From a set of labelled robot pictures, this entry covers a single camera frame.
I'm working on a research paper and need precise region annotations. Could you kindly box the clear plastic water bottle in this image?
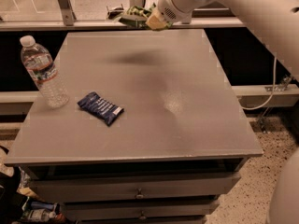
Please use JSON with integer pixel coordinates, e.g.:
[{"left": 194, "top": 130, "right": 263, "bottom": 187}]
[{"left": 20, "top": 35, "right": 69, "bottom": 108}]

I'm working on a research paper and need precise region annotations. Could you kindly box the white cable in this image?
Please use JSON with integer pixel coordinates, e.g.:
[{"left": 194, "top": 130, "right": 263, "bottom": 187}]
[{"left": 241, "top": 54, "right": 278, "bottom": 112}]

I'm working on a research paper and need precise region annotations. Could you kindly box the green jalapeno chip bag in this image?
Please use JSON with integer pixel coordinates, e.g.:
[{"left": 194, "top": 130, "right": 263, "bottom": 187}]
[{"left": 112, "top": 3, "right": 173, "bottom": 30}]

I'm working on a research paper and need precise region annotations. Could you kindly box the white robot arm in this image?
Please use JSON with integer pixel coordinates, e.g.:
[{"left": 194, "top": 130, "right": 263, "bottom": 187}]
[{"left": 146, "top": 0, "right": 299, "bottom": 224}]

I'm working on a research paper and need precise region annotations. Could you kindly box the grey drawer cabinet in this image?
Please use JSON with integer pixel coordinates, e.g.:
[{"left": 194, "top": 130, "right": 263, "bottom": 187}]
[{"left": 7, "top": 29, "right": 263, "bottom": 224}]

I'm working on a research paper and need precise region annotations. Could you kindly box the bottle on floor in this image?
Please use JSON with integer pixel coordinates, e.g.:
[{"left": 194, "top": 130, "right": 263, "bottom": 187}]
[{"left": 21, "top": 209, "right": 56, "bottom": 222}]

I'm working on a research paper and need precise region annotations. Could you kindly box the metal railing frame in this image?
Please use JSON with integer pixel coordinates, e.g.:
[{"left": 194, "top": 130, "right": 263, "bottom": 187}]
[{"left": 0, "top": 0, "right": 247, "bottom": 33}]

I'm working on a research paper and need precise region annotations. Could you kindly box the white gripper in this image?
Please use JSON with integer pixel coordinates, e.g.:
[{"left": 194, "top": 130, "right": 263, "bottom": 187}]
[{"left": 146, "top": 0, "right": 203, "bottom": 31}]

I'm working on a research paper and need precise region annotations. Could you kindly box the blue snack bag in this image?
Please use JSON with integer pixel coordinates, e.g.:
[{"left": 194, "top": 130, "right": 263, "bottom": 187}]
[{"left": 78, "top": 91, "right": 124, "bottom": 126}]

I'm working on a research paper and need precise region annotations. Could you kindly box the drawer knob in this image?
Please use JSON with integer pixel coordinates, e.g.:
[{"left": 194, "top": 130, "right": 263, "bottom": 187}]
[
  {"left": 138, "top": 212, "right": 147, "bottom": 220},
  {"left": 135, "top": 189, "right": 144, "bottom": 200}
]

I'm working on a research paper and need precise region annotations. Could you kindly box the top drawer knob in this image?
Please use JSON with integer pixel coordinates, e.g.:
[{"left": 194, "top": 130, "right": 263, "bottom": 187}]
[{"left": 135, "top": 189, "right": 144, "bottom": 200}]

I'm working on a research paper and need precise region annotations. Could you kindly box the black bag on floor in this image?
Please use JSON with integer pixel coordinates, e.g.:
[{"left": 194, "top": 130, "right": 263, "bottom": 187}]
[{"left": 0, "top": 167, "right": 27, "bottom": 224}]

